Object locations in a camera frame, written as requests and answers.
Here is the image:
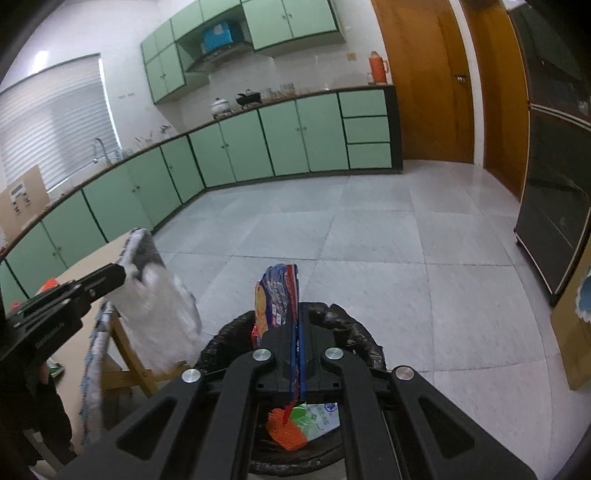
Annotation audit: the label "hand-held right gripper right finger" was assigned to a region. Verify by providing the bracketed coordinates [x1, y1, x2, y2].
[299, 300, 539, 480]

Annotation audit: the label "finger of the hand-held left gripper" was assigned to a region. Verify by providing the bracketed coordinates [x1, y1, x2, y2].
[71, 263, 127, 315]

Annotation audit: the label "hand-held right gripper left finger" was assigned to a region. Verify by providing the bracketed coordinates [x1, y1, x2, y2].
[54, 302, 299, 480]

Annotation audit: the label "black bag-lined waste bin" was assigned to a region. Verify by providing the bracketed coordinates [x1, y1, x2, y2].
[196, 300, 387, 479]

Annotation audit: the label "white plastic bag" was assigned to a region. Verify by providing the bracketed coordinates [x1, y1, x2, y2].
[112, 258, 204, 376]

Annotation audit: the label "blue snack packet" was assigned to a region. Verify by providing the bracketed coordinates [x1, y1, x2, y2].
[252, 263, 309, 418]

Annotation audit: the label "person's left forearm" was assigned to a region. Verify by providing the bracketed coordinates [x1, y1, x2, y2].
[0, 360, 77, 476]

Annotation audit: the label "green white milk carton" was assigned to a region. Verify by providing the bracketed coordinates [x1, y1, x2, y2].
[291, 401, 341, 444]

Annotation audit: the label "cardboard board with clips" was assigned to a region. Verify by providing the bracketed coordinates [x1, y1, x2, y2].
[0, 166, 51, 241]

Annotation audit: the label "dark kitchen countertop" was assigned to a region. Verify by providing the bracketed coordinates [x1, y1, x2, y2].
[0, 84, 397, 265]

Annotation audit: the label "utensil rack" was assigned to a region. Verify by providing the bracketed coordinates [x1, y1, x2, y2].
[134, 124, 172, 145]

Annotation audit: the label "white window blinds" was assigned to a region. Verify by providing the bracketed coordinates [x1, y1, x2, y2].
[0, 54, 119, 195]

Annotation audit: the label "row of green base cabinets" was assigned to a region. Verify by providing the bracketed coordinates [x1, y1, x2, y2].
[0, 88, 399, 301]

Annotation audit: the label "group of glass jars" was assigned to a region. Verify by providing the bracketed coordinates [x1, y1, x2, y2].
[262, 83, 297, 100]

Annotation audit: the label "cardboard box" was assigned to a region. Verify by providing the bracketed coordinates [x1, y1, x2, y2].
[549, 271, 591, 391]

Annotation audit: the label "blue box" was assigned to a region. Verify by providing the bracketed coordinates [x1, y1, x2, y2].
[201, 23, 234, 52]

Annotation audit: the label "orange thermos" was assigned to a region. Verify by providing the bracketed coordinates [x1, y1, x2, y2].
[368, 52, 390, 85]

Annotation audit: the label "black glass cabinet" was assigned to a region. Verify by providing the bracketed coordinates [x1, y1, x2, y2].
[507, 0, 591, 308]

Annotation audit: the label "plain wooden door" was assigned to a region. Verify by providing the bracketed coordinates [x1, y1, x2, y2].
[462, 0, 530, 200]

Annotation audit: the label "wooden folding table frame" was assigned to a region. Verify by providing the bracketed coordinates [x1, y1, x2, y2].
[99, 314, 186, 398]

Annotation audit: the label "wooden door with handle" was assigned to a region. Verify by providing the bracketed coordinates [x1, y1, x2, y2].
[371, 0, 476, 165]

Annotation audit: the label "row of green wall cabinets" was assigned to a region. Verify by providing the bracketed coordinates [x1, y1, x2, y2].
[140, 0, 348, 105]

